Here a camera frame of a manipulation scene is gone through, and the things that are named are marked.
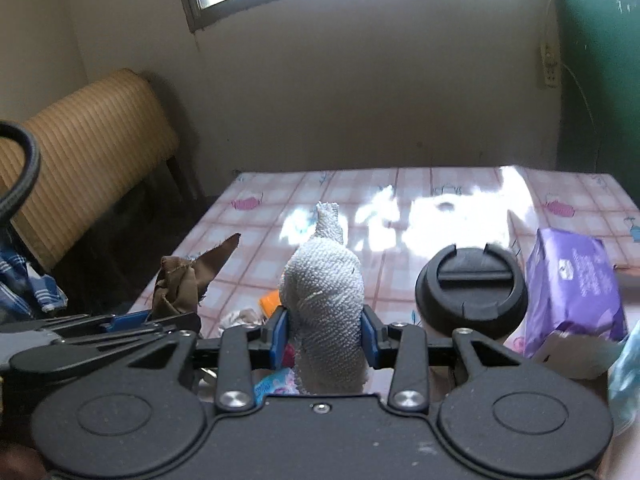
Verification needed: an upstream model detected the white wall cable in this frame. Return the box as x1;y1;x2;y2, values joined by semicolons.
541;0;601;172

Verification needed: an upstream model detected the purple wet wipes pack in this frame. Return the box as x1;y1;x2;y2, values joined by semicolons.
524;228;628;358

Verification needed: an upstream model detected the pink checkered tablecloth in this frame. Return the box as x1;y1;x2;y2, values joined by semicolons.
130;166;640;396

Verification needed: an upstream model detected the wall power outlet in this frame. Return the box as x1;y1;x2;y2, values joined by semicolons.
539;41;561;88

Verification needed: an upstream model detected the light blue cloth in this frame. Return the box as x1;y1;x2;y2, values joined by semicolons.
608;324;640;436

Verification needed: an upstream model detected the rolled bamboo mat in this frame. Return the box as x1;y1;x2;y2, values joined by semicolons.
11;70;179;271

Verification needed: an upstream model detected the black cable loop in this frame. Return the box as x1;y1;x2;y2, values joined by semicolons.
0;120;42;226

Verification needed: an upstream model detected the cup with black lid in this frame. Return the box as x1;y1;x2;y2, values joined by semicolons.
414;244;528;340

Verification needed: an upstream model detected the orange tissue pack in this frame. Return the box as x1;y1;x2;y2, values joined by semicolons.
259;290;281;318

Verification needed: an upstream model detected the blue plaid cloth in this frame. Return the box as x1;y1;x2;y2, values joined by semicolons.
0;230;68;324

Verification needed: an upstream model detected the white knitted cloth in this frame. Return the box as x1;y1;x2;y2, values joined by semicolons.
279;203;368;394

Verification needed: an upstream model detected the brown crumpled cloth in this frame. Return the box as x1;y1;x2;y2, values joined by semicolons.
151;233;241;320

